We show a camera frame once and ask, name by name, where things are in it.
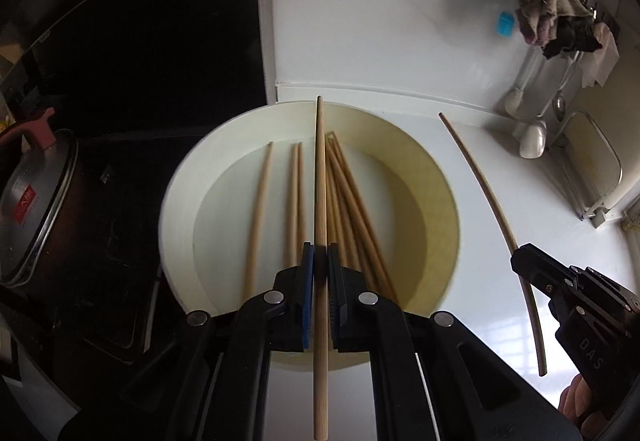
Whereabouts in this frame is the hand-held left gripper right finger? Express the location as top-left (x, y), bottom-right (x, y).
top-left (326, 242), bottom-right (583, 441)

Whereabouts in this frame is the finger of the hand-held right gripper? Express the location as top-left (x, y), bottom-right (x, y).
top-left (517, 243), bottom-right (583, 279)
top-left (510, 255), bottom-right (568, 302)

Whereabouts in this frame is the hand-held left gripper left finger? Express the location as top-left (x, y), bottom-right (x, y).
top-left (65, 241), bottom-right (317, 441)

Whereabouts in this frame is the single long bamboo chopstick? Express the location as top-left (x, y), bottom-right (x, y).
top-left (438, 112), bottom-right (548, 377)
top-left (311, 95), bottom-right (331, 439)

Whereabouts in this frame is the pile of wooden chopsticks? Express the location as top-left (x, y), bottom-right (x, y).
top-left (241, 131), bottom-right (401, 307)

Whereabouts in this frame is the white round basin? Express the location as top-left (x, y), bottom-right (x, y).
top-left (158, 101), bottom-right (461, 374)

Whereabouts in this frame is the person's right hand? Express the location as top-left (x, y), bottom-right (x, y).
top-left (556, 372), bottom-right (608, 433)

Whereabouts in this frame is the metal cutting board rack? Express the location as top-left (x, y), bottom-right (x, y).
top-left (555, 110), bottom-right (623, 228)

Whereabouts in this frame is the cream cutting board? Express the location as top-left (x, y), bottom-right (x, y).
top-left (565, 114), bottom-right (621, 212)

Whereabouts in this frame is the metal spatula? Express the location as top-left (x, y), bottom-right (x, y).
top-left (519, 56), bottom-right (576, 159)

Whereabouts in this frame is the metal ladle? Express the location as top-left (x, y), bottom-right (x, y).
top-left (551, 61), bottom-right (576, 119)

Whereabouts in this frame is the white dish brush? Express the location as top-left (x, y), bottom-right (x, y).
top-left (504, 54), bottom-right (538, 117)

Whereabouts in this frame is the pale pink cloth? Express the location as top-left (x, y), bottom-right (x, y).
top-left (580, 24), bottom-right (621, 89)

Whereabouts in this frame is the black cloth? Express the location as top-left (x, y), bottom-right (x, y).
top-left (542, 16), bottom-right (603, 61)

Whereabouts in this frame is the dark brown cooking pot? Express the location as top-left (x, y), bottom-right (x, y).
top-left (10, 136), bottom-right (166, 292)

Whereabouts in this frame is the stainless steel panel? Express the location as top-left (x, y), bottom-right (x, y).
top-left (255, 0), bottom-right (278, 104)

